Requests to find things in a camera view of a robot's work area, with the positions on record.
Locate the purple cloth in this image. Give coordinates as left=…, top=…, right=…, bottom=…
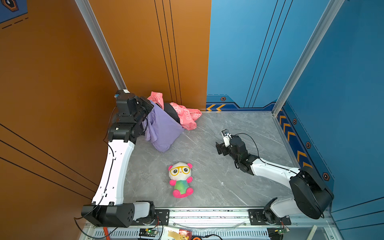
left=143, top=101, right=184, bottom=153

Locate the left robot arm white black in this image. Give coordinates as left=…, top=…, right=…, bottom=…
left=81, top=90, right=155, bottom=228

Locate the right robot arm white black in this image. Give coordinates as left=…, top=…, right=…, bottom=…
left=216, top=130, right=334, bottom=225

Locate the black cloth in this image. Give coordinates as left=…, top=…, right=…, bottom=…
left=164, top=103, right=181, bottom=125

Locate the pink patterned cloth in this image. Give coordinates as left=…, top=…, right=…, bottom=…
left=148, top=92, right=202, bottom=131

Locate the panda plush toy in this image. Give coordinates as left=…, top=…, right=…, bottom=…
left=168, top=162, right=194, bottom=199

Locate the small right circuit board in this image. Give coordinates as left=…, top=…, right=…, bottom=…
left=275, top=228, right=291, bottom=235

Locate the colourful snack packet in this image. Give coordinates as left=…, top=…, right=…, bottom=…
left=161, top=227, right=193, bottom=240

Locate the green circuit board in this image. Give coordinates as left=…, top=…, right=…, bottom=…
left=138, top=229, right=160, bottom=240

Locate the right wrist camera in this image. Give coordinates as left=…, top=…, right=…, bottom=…
left=222, top=129, right=232, bottom=147

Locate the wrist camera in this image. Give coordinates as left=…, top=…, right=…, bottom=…
left=222, top=129, right=232, bottom=147
left=115, top=89, right=130, bottom=99

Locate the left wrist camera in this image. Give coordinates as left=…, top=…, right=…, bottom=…
left=115, top=89, right=130, bottom=99

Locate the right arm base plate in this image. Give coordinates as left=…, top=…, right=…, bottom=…
left=248, top=209, right=292, bottom=226

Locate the aluminium front rail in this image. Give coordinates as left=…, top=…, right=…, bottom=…
left=82, top=206, right=335, bottom=229

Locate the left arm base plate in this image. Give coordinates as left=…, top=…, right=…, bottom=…
left=131, top=209, right=170, bottom=226

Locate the left aluminium corner post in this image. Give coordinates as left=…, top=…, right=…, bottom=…
left=75, top=0, right=129, bottom=93

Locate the aluminium corner post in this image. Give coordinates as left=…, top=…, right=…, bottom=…
left=272, top=0, right=345, bottom=117
left=75, top=0, right=129, bottom=93

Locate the red handled tool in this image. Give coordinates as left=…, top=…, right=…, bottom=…
left=103, top=227, right=110, bottom=240

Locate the right aluminium corner post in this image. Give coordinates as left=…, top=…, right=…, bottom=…
left=272, top=0, right=345, bottom=117

